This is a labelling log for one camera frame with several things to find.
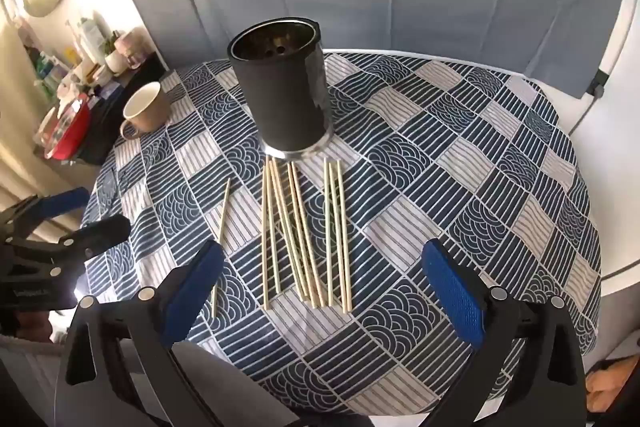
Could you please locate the red bowl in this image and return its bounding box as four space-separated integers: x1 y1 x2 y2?
44 104 92 160

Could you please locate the row of wooden chopsticks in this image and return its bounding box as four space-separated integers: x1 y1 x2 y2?
261 157 354 314

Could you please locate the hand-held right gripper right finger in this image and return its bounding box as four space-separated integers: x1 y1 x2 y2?
421 239 587 427

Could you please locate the beige ceramic mug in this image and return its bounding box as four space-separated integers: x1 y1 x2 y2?
119 82 172 140

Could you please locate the dark side cabinet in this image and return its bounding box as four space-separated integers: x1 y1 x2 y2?
75 57 169 168

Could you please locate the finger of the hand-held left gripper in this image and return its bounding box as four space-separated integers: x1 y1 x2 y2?
0 214 132 269
0 187 91 234

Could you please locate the black cylindrical utensil holder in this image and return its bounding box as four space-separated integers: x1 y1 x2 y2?
227 18 331 164

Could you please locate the cluster of toiletry bottles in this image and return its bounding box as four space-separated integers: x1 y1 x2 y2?
15 14 152 108

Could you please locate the blue white patterned tablecloth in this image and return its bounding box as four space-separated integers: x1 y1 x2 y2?
80 52 603 416

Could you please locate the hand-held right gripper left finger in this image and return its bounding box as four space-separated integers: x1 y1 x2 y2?
52 240 307 427

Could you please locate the orange cloth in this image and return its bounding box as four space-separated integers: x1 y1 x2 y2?
585 357 640 404

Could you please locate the single stray bamboo chopstick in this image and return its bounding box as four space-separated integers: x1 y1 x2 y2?
210 178 232 319

